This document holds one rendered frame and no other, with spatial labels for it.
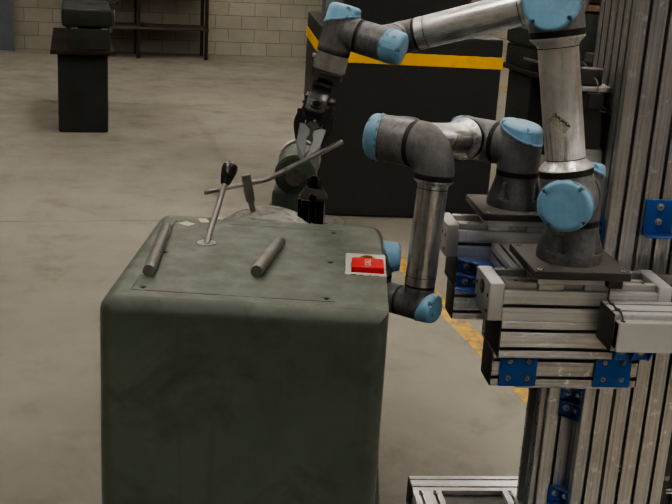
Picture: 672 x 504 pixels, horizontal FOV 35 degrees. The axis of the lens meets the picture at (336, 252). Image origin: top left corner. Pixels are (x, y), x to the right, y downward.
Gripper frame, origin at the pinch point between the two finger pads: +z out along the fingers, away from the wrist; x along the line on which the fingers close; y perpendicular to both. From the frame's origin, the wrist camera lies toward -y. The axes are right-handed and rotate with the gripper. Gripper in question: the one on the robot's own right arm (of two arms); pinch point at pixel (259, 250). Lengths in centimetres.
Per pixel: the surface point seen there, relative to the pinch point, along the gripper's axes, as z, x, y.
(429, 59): -69, 2, 456
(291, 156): -2, 6, 88
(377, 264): -27, 19, -66
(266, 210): -2.9, 15.7, -20.5
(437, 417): -63, -108, 139
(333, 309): -20, 17, -89
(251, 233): -2.1, 17.4, -46.5
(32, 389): 103, -108, 142
